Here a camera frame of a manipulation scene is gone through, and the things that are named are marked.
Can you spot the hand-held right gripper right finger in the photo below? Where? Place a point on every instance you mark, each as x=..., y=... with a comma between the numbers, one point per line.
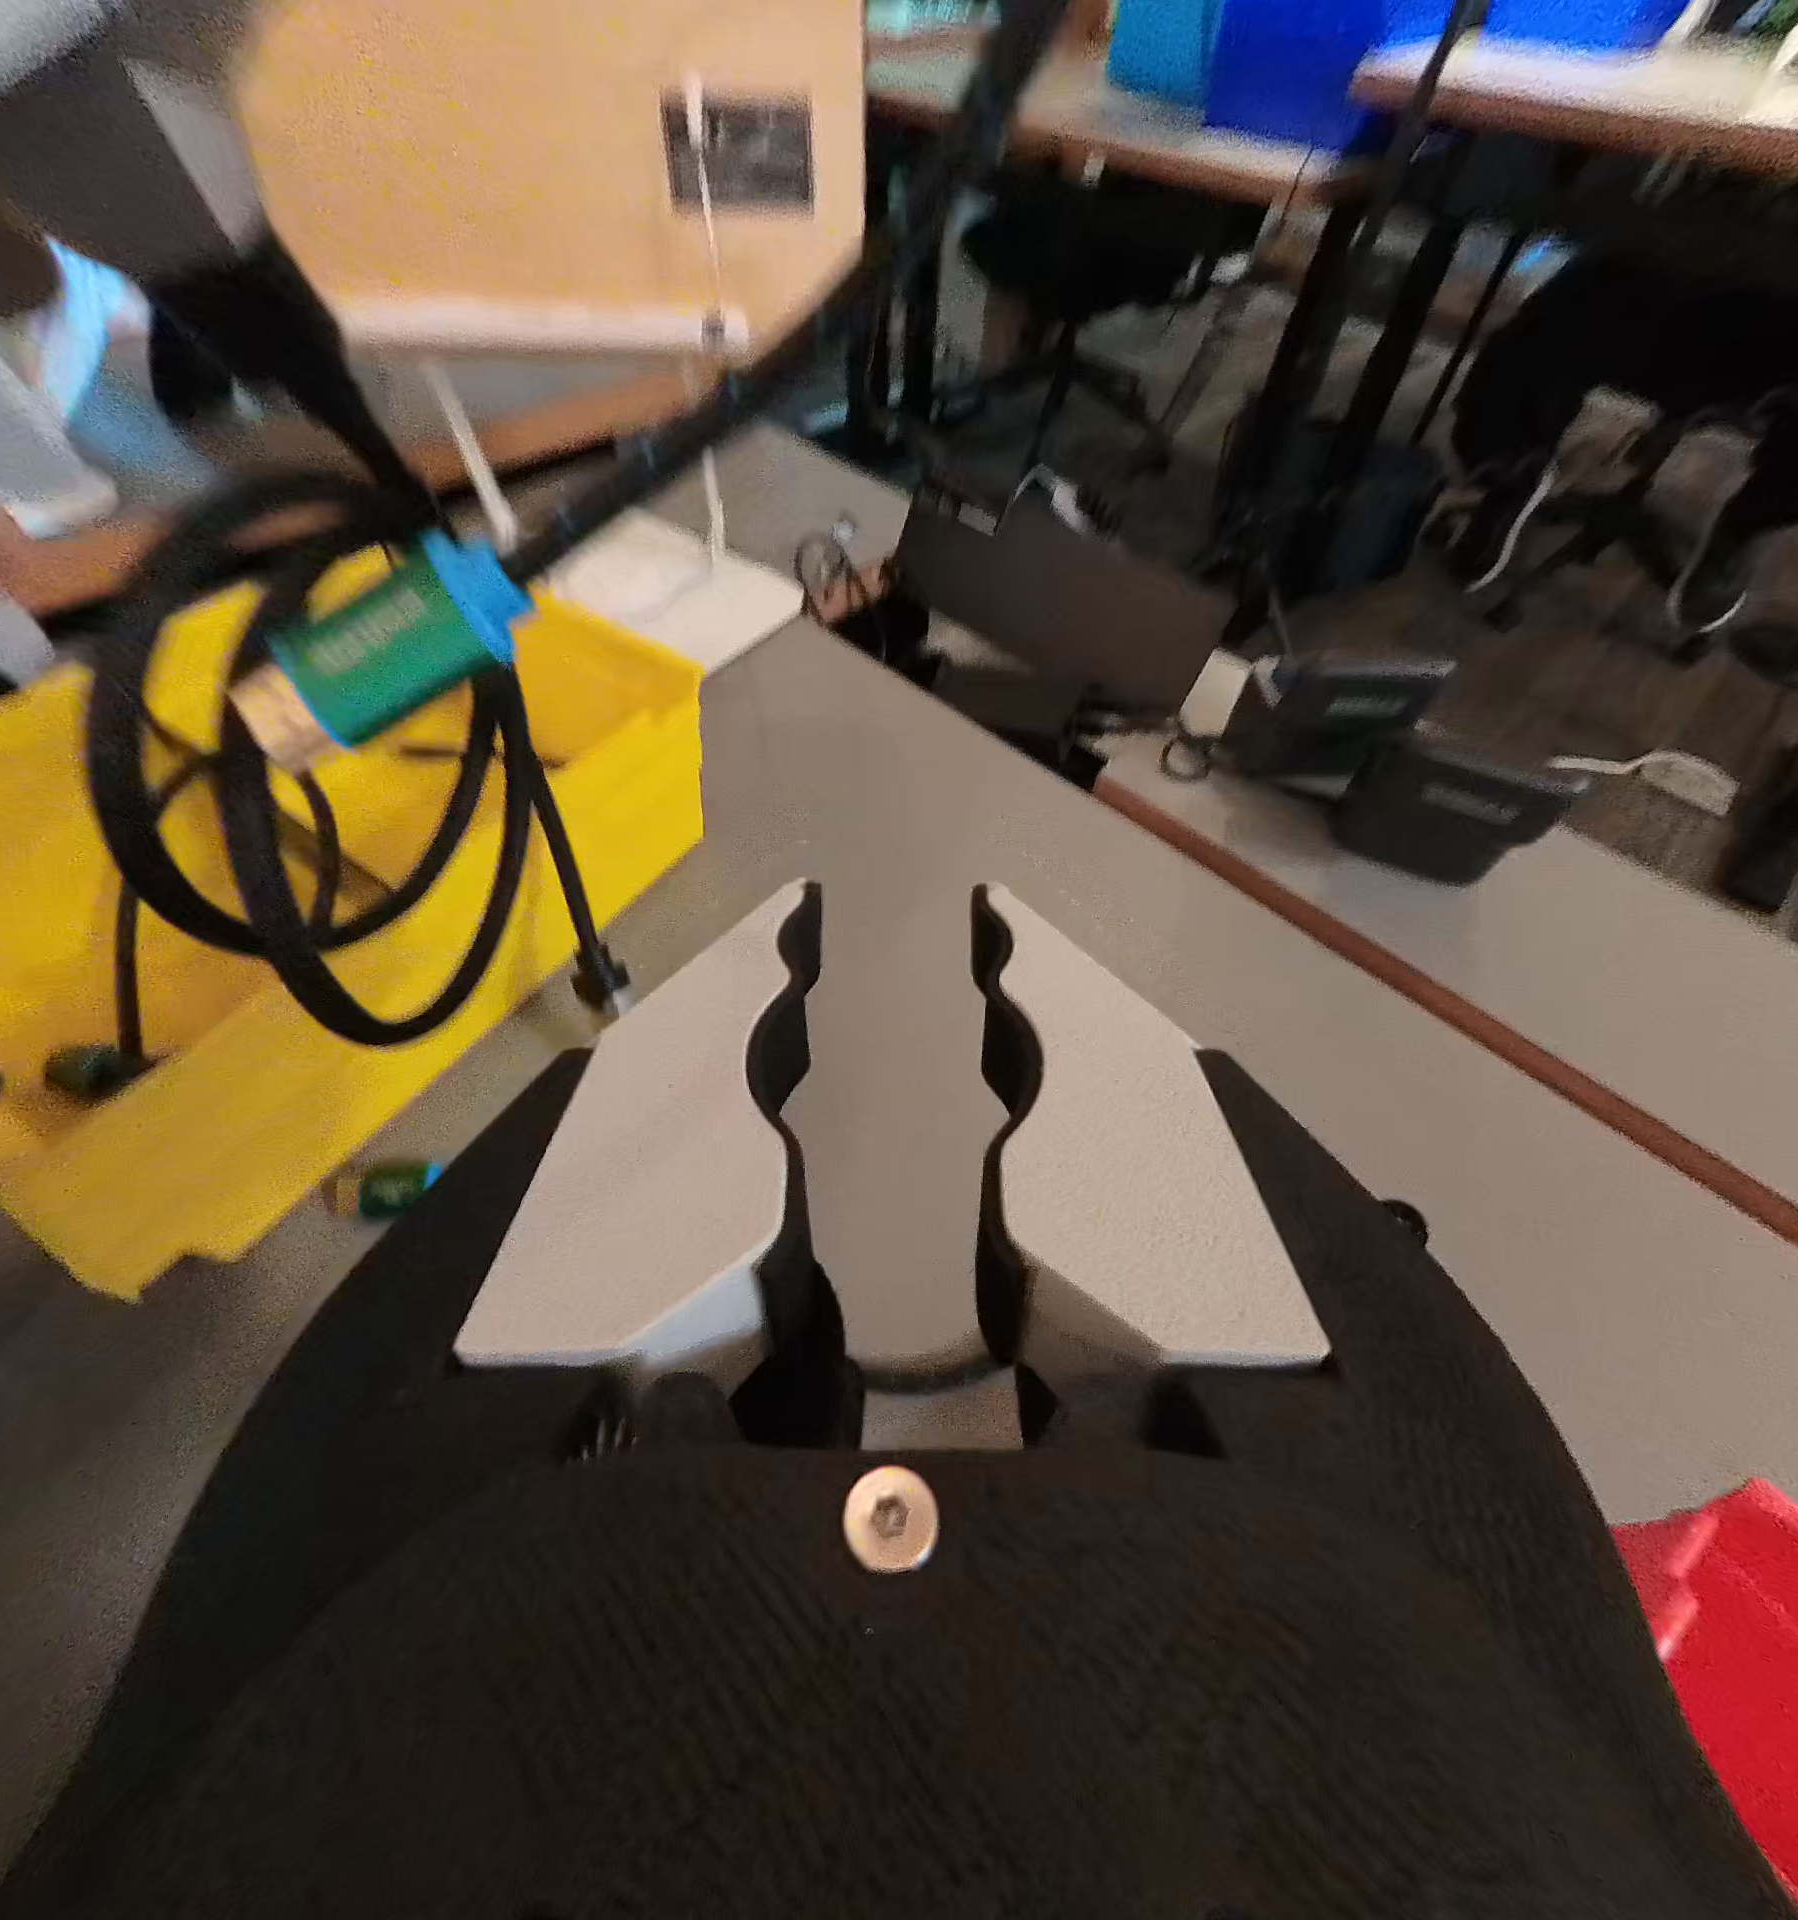
x=1139, y=1184

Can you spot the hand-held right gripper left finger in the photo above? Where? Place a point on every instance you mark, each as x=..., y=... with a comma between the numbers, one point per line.
x=644, y=1184

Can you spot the yellow plastic bin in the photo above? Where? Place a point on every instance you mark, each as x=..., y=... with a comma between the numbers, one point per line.
x=29, y=900

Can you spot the black desk phone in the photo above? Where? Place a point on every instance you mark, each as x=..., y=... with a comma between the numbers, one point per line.
x=1327, y=712
x=1455, y=810

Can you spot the white stand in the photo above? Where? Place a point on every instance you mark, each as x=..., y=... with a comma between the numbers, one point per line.
x=675, y=585

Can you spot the red plastic bin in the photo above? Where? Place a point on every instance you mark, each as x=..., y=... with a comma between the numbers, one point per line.
x=1762, y=1651

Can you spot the cardboard box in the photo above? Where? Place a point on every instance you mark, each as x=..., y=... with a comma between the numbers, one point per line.
x=478, y=151

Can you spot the blue plastic bin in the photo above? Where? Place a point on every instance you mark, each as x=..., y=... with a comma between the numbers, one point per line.
x=1275, y=52

